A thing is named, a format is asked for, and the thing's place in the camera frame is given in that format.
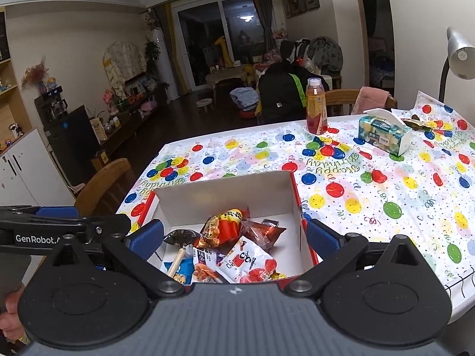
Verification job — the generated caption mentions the white red snack pouch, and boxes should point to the white red snack pouch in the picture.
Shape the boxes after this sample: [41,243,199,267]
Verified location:
[217,236,278,284]

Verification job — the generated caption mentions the white cabinet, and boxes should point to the white cabinet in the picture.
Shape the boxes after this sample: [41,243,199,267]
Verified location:
[0,129,75,206]

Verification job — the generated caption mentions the dark tv console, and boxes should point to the dark tv console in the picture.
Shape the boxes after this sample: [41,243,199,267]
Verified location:
[34,84,167,186]

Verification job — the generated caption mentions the balloon birthday tablecloth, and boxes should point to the balloon birthday tablecloth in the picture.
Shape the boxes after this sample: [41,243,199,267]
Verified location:
[116,90,475,314]

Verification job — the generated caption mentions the brown foil snack bag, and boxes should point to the brown foil snack bag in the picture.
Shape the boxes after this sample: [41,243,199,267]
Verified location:
[242,220,286,251]

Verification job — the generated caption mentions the white spicy strip packet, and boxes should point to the white spicy strip packet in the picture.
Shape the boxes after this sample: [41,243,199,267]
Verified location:
[191,247,226,284]

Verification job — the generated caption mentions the white standing air conditioner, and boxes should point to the white standing air conditioner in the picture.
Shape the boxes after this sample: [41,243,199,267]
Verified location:
[151,27,180,102]

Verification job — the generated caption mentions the yellow gold snack packet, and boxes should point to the yellow gold snack packet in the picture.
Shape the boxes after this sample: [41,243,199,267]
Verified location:
[270,272,286,280]

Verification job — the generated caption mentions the wooden chair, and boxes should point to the wooden chair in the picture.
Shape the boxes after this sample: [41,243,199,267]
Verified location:
[74,158,136,217]
[326,88,398,114]

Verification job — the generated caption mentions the wooden chair far side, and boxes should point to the wooden chair far side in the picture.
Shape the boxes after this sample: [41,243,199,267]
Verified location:
[326,88,398,114]

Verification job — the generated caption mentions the white cardboard box red trim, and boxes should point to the white cardboard box red trim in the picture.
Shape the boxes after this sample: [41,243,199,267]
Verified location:
[146,170,318,278]

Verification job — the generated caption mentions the grey desk lamp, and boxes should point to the grey desk lamp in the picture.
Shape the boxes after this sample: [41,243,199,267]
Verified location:
[438,27,475,103]

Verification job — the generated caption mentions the pink cloth on chair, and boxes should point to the pink cloth on chair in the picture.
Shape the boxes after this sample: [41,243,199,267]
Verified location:
[351,86,390,115]

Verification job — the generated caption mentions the black jacket green stripe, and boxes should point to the black jacket green stripe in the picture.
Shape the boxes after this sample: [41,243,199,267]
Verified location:
[259,60,308,124]

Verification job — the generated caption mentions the person's left hand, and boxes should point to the person's left hand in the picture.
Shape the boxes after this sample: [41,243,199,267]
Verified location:
[0,285,25,341]

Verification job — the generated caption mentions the orange juice bottle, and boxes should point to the orange juice bottle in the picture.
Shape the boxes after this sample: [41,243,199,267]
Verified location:
[306,78,328,135]

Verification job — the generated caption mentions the red yellow snack bag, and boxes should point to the red yellow snack bag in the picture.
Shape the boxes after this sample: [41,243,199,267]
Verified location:
[193,208,250,249]

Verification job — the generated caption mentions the wrappers at table corner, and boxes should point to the wrappers at table corner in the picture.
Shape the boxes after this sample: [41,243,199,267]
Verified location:
[402,115,433,132]

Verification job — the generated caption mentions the blue cookie packet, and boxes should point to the blue cookie packet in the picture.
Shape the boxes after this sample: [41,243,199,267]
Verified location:
[172,258,194,285]

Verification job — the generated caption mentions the round coffee table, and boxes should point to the round coffee table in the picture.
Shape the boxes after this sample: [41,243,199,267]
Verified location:
[205,66,246,89]

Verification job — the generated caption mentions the green tissue pack in holder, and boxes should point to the green tissue pack in holder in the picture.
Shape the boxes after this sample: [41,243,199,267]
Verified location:
[358,109,412,157]

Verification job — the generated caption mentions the wooden chair near left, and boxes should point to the wooden chair near left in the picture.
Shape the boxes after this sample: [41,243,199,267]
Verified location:
[74,158,136,217]

